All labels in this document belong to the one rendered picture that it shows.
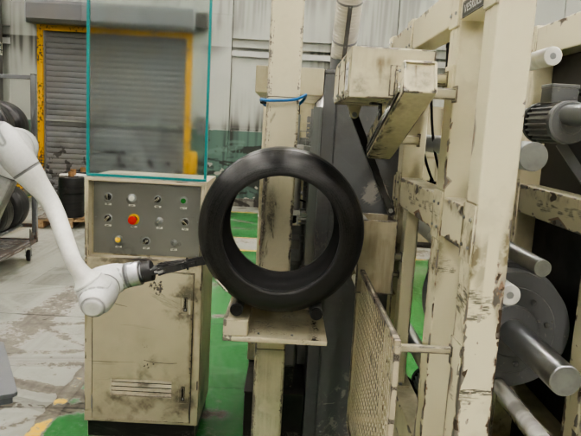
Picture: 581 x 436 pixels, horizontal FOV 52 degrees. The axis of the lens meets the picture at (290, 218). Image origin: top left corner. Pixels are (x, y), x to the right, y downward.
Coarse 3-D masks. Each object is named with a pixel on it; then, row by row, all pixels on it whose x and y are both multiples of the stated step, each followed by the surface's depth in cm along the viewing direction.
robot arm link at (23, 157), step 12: (0, 132) 196; (12, 132) 198; (24, 132) 208; (0, 144) 196; (12, 144) 197; (24, 144) 200; (0, 156) 197; (12, 156) 197; (24, 156) 198; (12, 168) 198; (24, 168) 199
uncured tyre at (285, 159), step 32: (256, 160) 200; (288, 160) 199; (320, 160) 203; (224, 192) 200; (352, 192) 204; (224, 224) 230; (352, 224) 202; (224, 256) 203; (320, 256) 232; (352, 256) 205; (256, 288) 205; (288, 288) 231; (320, 288) 205
